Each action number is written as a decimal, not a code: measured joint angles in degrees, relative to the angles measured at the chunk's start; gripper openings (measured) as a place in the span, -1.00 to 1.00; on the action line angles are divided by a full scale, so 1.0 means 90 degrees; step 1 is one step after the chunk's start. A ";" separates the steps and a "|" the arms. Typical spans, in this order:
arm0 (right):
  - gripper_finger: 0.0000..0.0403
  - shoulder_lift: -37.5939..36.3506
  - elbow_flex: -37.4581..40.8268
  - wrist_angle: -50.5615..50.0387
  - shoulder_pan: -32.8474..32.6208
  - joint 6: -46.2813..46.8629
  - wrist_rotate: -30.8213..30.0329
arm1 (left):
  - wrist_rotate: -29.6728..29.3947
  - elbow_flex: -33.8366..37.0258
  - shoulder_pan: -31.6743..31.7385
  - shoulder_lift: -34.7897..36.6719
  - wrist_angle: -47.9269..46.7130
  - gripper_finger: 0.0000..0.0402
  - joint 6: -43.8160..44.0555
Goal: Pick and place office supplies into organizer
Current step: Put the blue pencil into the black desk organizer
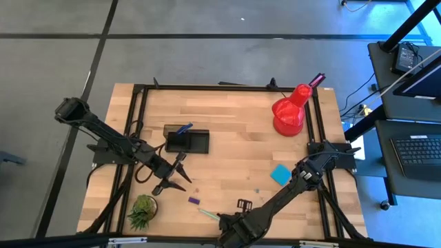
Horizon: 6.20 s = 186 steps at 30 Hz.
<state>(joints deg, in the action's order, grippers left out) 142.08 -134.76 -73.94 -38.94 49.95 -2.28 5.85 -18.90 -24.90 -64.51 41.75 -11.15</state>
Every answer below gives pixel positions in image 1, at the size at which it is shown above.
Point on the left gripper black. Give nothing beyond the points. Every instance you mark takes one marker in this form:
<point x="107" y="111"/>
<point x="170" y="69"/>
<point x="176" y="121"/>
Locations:
<point x="165" y="168"/>

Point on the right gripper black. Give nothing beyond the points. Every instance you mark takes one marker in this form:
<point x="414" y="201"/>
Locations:
<point x="239" y="227"/>

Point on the purple eraser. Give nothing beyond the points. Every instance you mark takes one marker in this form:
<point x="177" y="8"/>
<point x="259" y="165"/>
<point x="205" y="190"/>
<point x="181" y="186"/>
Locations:
<point x="194" y="200"/>

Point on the light green pencil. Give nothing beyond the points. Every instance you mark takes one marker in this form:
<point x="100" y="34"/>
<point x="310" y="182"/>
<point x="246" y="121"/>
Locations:
<point x="208" y="214"/>

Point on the teal sticky note pad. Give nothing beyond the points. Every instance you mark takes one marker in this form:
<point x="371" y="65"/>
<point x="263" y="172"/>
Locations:
<point x="280" y="175"/>

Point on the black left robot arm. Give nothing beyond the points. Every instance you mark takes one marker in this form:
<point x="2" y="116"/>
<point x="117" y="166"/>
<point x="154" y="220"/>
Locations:
<point x="103" y="132"/>

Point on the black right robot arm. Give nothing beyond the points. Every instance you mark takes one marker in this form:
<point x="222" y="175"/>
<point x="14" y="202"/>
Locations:
<point x="286" y="193"/>

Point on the black mesh desk organizer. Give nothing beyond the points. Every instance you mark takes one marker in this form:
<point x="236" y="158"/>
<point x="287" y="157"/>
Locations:
<point x="193" y="143"/>

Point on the potted green succulent plant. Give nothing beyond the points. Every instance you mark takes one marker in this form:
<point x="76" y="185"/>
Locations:
<point x="143" y="210"/>

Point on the red desk lamp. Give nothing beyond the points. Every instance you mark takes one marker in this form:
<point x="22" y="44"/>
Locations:
<point x="289" y="113"/>

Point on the black caster wheel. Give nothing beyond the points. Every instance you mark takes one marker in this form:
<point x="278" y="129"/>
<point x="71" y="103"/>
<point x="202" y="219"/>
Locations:
<point x="384" y="205"/>

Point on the grey chair leg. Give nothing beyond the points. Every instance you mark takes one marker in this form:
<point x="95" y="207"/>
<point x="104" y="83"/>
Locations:
<point x="10" y="158"/>

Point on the dark grey side desk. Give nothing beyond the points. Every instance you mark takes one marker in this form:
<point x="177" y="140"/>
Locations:
<point x="413" y="189"/>
<point x="382" y="86"/>

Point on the black computer keyboard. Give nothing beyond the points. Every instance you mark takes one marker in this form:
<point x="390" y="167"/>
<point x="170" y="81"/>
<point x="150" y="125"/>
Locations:
<point x="418" y="155"/>

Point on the black desk monitor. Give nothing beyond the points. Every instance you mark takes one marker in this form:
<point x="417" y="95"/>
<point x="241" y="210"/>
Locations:
<point x="423" y="82"/>

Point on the black power adapter box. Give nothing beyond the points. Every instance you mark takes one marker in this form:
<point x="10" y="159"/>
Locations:
<point x="406" y="58"/>

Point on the silver frame bracket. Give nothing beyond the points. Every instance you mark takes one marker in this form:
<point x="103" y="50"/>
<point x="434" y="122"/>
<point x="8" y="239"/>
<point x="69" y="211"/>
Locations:
<point x="127" y="240"/>
<point x="318" y="244"/>

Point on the black aluminium table frame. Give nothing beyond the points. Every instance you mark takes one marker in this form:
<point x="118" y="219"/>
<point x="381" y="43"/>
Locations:
<point x="224" y="88"/>

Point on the black vertical post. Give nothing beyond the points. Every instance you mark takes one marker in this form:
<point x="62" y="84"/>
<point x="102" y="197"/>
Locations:
<point x="410" y="24"/>

